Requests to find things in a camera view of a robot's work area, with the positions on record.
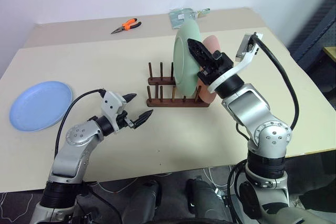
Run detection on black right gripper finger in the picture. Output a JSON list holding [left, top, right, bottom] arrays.
[[187, 38, 217, 70]]

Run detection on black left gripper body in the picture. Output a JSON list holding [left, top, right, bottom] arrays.
[[115, 111, 133, 132]]

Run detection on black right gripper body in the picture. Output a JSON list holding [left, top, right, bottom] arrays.
[[196, 50, 235, 86]]

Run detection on green plate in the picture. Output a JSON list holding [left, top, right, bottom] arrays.
[[172, 22, 203, 97]]

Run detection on wooden dish rack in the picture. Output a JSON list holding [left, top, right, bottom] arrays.
[[145, 61, 211, 109]]

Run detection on pink plate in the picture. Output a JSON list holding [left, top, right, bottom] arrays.
[[196, 35, 223, 103]]

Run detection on small teal tagged item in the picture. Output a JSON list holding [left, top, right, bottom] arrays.
[[193, 7, 211, 20]]

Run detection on clear plastic parts bag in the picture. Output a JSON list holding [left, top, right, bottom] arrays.
[[168, 7, 198, 29]]

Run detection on blue plate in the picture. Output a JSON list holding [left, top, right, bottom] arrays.
[[9, 80, 74, 132]]

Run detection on dark grey rounded shape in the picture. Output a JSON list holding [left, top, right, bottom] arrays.
[[122, 180, 162, 224], [185, 178, 229, 224]]

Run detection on dark blue partition panel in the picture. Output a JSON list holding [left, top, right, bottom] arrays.
[[287, 0, 336, 112]]

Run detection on yellow wooden board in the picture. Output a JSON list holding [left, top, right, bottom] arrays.
[[323, 46, 336, 63]]

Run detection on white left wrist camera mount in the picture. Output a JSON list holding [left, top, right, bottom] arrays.
[[100, 90, 127, 133]]

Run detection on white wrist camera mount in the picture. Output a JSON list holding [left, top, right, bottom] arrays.
[[208, 33, 264, 94], [100, 90, 127, 133]]

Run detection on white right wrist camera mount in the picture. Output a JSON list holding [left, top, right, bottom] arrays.
[[208, 33, 264, 94]]

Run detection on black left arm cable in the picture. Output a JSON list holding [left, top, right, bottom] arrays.
[[53, 89, 107, 161]]

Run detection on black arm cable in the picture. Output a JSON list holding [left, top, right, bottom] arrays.
[[251, 33, 301, 132], [53, 89, 107, 161]]

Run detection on white floor cable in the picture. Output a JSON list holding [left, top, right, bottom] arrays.
[[99, 171, 174, 196], [203, 165, 234, 196]]

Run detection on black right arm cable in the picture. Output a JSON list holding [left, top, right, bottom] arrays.
[[251, 33, 301, 132]]

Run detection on orange handled pliers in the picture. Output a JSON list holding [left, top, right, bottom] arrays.
[[110, 18, 143, 35]]

